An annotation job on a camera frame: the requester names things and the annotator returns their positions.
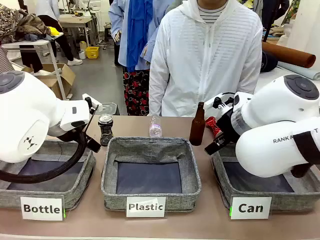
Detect person in light shirt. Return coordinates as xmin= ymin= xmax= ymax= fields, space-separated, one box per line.
xmin=34 ymin=0 xmax=84 ymax=67

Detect white sign reading Can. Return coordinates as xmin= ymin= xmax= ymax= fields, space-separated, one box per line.
xmin=229 ymin=196 xmax=273 ymax=221

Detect wooden background table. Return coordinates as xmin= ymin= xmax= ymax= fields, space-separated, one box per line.
xmin=58 ymin=15 xmax=94 ymax=48

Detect small crushed clear plastic bottle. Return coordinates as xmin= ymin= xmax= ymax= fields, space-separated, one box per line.
xmin=149 ymin=115 xmax=164 ymax=138

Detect grey fabric basket bottle label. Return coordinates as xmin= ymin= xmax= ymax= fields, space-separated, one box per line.
xmin=0 ymin=138 xmax=97 ymax=211

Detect white sign reading Bottle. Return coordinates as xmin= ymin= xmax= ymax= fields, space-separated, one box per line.
xmin=20 ymin=196 xmax=65 ymax=222

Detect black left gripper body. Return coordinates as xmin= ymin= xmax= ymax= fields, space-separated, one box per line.
xmin=48 ymin=121 xmax=88 ymax=144

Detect yellow plastic crate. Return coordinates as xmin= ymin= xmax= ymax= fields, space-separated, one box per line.
xmin=85 ymin=46 xmax=100 ymax=60

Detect grey fabric basket plastic label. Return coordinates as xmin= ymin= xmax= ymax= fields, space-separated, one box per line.
xmin=100 ymin=136 xmax=202 ymax=212

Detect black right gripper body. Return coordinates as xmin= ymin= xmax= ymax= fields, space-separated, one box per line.
xmin=216 ymin=109 xmax=241 ymax=145

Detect person in white jacket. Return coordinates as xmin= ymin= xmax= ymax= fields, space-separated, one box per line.
xmin=148 ymin=0 xmax=264 ymax=118

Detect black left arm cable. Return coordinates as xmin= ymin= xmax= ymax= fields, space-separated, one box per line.
xmin=0 ymin=104 xmax=100 ymax=185

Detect yellow cap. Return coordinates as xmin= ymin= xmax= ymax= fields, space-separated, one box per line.
xmin=47 ymin=26 xmax=64 ymax=37

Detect crushed red can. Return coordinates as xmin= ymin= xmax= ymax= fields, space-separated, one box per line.
xmin=204 ymin=116 xmax=223 ymax=140

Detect light blue rolled material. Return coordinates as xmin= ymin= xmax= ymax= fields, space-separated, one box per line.
xmin=276 ymin=60 xmax=320 ymax=81

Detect white table with clothes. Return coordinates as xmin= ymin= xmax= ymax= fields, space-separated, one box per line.
xmin=1 ymin=32 xmax=74 ymax=101

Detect grey fabric basket can label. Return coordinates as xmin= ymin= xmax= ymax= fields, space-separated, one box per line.
xmin=211 ymin=143 xmax=320 ymax=212

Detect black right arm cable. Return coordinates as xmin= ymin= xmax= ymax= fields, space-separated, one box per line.
xmin=291 ymin=131 xmax=320 ymax=179

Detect checked fabric piece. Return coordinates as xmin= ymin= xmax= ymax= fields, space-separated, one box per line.
xmin=0 ymin=46 xmax=15 ymax=75

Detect crushed black silver can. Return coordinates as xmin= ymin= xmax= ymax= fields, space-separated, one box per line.
xmin=97 ymin=114 xmax=114 ymax=147

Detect brown glass bottle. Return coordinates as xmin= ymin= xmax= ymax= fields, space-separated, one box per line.
xmin=189 ymin=101 xmax=206 ymax=147

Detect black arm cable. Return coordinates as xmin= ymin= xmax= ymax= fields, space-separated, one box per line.
xmin=291 ymin=131 xmax=320 ymax=179
xmin=0 ymin=104 xmax=100 ymax=185

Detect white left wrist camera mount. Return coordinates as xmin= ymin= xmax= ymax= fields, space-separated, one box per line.
xmin=82 ymin=93 xmax=104 ymax=114

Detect white sign reading Plastic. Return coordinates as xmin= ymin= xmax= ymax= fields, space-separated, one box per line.
xmin=126 ymin=196 xmax=167 ymax=218

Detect mannequin in blue clothes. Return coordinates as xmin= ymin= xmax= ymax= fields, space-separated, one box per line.
xmin=108 ymin=0 xmax=177 ymax=72

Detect pile of patterned clothes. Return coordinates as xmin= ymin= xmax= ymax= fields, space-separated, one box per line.
xmin=0 ymin=3 xmax=52 ymax=45

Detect black red floral trousers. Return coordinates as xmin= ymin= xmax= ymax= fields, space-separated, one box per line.
xmin=122 ymin=68 xmax=151 ymax=117

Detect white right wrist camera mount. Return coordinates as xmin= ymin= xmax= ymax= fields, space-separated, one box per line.
xmin=203 ymin=92 xmax=237 ymax=119

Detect open cardboard box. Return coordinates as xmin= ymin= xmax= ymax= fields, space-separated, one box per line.
xmin=22 ymin=63 xmax=77 ymax=101

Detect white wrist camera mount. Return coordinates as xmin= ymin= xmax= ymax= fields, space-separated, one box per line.
xmin=82 ymin=93 xmax=104 ymax=114
xmin=203 ymin=92 xmax=237 ymax=119

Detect brown rolled material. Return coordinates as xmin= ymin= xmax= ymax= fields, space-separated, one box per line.
xmin=261 ymin=41 xmax=317 ymax=69

